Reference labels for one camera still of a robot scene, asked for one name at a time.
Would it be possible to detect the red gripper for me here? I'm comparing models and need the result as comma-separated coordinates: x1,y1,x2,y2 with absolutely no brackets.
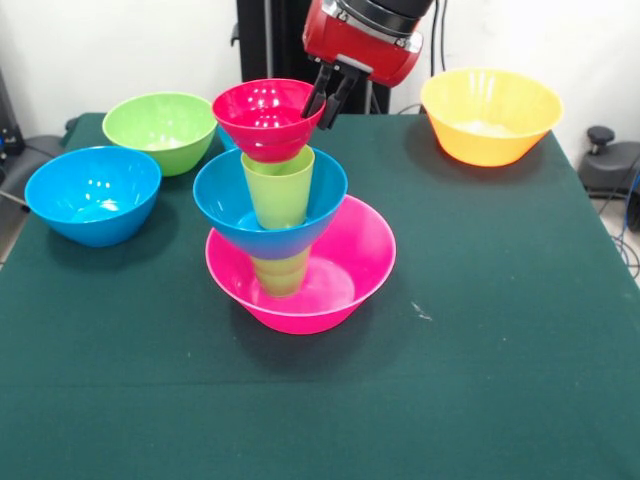
300,0,425,131

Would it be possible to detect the orange plastic bowl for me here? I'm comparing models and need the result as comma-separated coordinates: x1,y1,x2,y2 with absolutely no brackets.
420,68,565,168

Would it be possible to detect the black knob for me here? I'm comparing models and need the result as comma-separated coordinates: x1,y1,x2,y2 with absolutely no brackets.
587,125,615,156

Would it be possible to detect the red plastic bowl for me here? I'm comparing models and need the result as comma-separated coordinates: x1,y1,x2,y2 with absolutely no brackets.
211,78,327,164

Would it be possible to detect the large blue plastic bowl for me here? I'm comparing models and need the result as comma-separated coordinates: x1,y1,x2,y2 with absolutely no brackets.
23,145,162,249
192,147,349,260

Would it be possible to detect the light green plastic cup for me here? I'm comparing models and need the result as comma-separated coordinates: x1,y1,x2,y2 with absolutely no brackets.
240,145,316,231

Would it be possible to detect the green plastic bowl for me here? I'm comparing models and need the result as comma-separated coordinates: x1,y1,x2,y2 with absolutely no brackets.
101,91,217,177

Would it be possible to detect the black device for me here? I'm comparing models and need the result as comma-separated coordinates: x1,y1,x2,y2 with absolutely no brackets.
0,69,26,157

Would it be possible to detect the grey stand base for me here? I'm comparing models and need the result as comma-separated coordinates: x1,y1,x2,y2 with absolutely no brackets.
579,142,640,201

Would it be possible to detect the black hanging cable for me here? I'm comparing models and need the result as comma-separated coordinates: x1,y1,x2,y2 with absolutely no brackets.
430,0,450,76

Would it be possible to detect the pink plastic bowl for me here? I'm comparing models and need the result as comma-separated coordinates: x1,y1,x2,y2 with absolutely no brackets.
205,194,398,336

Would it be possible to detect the stepped green plastic cup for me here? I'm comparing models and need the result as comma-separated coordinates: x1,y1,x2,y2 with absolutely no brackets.
251,247,314,300

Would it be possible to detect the dark green table cloth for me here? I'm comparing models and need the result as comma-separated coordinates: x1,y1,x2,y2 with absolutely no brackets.
0,112,640,480

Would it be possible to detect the small blue plastic bowl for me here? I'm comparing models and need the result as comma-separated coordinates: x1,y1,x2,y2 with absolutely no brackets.
217,124,239,152

